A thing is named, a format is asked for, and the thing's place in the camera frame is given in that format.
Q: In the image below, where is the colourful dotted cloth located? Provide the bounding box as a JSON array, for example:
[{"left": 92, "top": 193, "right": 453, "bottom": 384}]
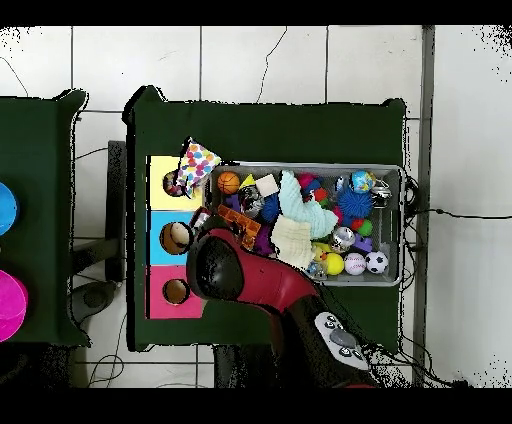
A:
[
  {"left": 162, "top": 170, "right": 184, "bottom": 198},
  {"left": 175, "top": 137, "right": 222, "bottom": 199}
]

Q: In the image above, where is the cream muslin cloth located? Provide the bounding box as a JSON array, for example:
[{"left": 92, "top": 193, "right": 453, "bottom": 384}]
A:
[{"left": 270, "top": 214, "right": 315, "bottom": 269}]

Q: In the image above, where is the mint green muslin cloth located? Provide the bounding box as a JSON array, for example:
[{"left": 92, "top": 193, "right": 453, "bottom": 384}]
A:
[{"left": 278, "top": 169, "right": 339, "bottom": 240}]

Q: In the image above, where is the wooden box with three holes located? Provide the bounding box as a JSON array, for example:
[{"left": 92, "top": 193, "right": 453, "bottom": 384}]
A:
[{"left": 144, "top": 154, "right": 209, "bottom": 321}]

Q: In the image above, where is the orange toy building block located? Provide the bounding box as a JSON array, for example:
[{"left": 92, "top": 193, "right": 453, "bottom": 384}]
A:
[{"left": 216, "top": 204, "right": 262, "bottom": 251}]

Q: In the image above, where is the orange toy basketball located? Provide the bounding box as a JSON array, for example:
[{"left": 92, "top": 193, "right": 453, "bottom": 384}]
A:
[{"left": 216, "top": 171, "right": 241, "bottom": 196}]

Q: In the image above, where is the crushed black drink can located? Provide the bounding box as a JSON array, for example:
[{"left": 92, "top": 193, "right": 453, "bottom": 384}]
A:
[{"left": 238, "top": 184, "right": 265, "bottom": 219}]

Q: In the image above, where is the blue spiky rubber ball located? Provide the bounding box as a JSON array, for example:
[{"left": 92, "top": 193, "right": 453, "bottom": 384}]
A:
[
  {"left": 336, "top": 186, "right": 374, "bottom": 219},
  {"left": 259, "top": 193, "right": 282, "bottom": 224}
]

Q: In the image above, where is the dark green tablecloth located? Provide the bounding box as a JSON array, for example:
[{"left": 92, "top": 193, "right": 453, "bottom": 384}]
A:
[
  {"left": 0, "top": 88, "right": 92, "bottom": 348},
  {"left": 122, "top": 84, "right": 408, "bottom": 354}
]

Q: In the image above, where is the plain yellow ball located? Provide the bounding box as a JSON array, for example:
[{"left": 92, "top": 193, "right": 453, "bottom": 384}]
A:
[{"left": 322, "top": 252, "right": 345, "bottom": 276}]

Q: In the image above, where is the white toy baseball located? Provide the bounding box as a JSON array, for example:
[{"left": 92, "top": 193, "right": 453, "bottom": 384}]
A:
[{"left": 343, "top": 252, "right": 367, "bottom": 276}]

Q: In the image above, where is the globe print ball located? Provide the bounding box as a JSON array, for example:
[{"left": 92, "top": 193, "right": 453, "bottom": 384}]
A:
[{"left": 349, "top": 170, "right": 377, "bottom": 194}]

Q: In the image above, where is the black and white soccer ball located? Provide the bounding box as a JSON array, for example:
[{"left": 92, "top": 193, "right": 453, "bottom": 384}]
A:
[{"left": 364, "top": 250, "right": 390, "bottom": 275}]

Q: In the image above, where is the blue plastic bowl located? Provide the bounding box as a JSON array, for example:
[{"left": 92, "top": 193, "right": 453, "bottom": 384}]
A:
[{"left": 0, "top": 181, "right": 21, "bottom": 238}]

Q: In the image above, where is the magenta plastic bowl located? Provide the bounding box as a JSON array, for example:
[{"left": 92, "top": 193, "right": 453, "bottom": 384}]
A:
[{"left": 0, "top": 269, "right": 30, "bottom": 344}]

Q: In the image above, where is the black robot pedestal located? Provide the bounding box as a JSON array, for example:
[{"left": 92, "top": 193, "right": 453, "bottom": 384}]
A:
[{"left": 213, "top": 344, "right": 277, "bottom": 389}]

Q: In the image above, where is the silver wire mesh bin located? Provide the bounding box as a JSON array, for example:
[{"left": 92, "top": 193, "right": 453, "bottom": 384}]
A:
[{"left": 203, "top": 160, "right": 406, "bottom": 288}]

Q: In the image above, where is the black cable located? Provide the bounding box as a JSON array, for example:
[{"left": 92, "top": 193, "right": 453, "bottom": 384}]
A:
[{"left": 403, "top": 206, "right": 512, "bottom": 221}]

